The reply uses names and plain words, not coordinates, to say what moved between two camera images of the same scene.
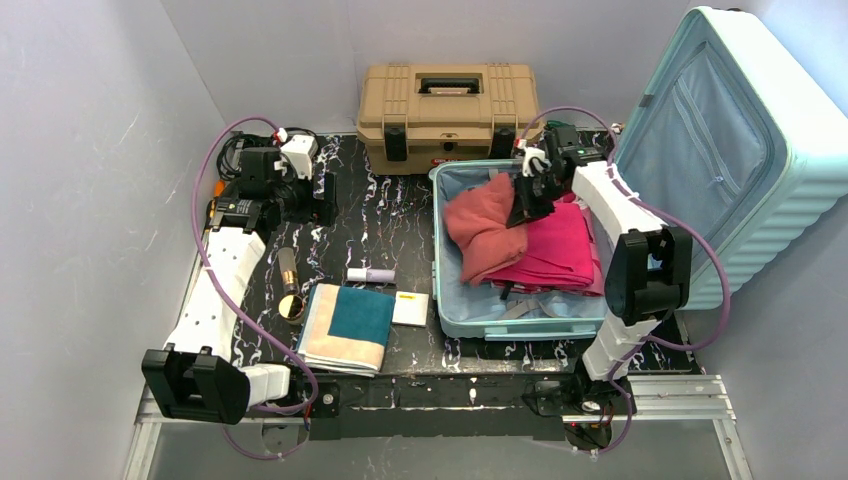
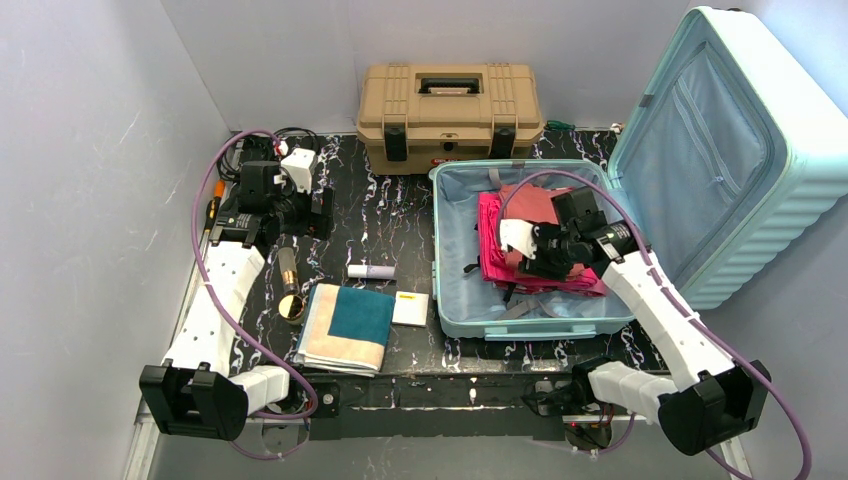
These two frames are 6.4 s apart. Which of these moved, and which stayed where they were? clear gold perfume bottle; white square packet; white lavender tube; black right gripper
Moved: black right gripper
Stayed: clear gold perfume bottle; white lavender tube; white square packet
